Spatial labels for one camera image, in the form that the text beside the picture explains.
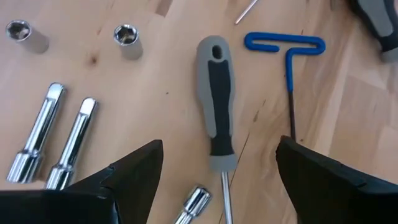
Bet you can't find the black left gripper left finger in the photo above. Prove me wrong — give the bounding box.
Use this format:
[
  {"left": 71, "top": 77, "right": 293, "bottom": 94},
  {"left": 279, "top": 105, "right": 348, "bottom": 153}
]
[{"left": 0, "top": 139, "right": 164, "bottom": 224}]

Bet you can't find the chrome socket extension bar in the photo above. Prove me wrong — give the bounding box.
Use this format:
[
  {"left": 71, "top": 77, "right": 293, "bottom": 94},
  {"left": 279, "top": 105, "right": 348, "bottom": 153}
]
[
  {"left": 6, "top": 82, "right": 67, "bottom": 184},
  {"left": 44, "top": 96, "right": 98, "bottom": 191}
]

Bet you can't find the chrome deep socket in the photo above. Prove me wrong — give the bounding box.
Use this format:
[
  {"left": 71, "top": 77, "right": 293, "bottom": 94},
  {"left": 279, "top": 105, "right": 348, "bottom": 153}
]
[
  {"left": 5, "top": 19, "right": 50, "bottom": 55},
  {"left": 113, "top": 24, "right": 144, "bottom": 61}
]

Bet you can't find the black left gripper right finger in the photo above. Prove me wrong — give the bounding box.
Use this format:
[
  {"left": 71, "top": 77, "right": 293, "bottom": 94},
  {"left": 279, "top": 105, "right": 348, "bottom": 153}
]
[{"left": 275, "top": 134, "right": 398, "bottom": 224}]

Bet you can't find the grey black handle nut driver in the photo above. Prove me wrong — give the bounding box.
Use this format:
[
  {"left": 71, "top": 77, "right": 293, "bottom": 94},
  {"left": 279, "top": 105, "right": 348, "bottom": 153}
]
[
  {"left": 195, "top": 34, "right": 239, "bottom": 224},
  {"left": 347, "top": 0, "right": 398, "bottom": 63}
]

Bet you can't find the blue T-handle hex key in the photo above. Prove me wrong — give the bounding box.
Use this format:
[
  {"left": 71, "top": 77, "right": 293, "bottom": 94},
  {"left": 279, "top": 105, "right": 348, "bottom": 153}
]
[{"left": 243, "top": 31, "right": 327, "bottom": 141}]

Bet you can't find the short chrome extension bar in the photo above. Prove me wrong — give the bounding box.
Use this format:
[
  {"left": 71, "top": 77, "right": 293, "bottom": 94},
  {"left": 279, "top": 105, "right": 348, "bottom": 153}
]
[{"left": 173, "top": 185, "right": 213, "bottom": 224}]

